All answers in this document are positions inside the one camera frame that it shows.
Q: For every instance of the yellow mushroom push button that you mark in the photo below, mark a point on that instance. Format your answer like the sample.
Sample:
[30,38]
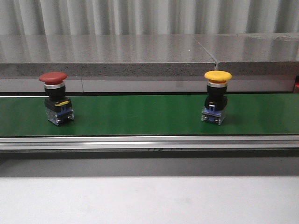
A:
[216,101]

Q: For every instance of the red mushroom push button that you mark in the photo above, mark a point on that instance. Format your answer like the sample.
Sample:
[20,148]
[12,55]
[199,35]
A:
[58,106]

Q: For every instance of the green conveyor belt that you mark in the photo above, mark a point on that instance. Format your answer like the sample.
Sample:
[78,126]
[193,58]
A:
[153,115]

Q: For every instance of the grey stone countertop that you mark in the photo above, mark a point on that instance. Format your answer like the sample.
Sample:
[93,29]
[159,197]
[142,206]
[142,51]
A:
[150,63]

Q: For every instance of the white pleated curtain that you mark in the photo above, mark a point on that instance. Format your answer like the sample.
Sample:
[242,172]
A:
[136,17]

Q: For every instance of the aluminium conveyor frame rail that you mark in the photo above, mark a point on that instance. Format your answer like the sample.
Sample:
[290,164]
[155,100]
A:
[147,143]

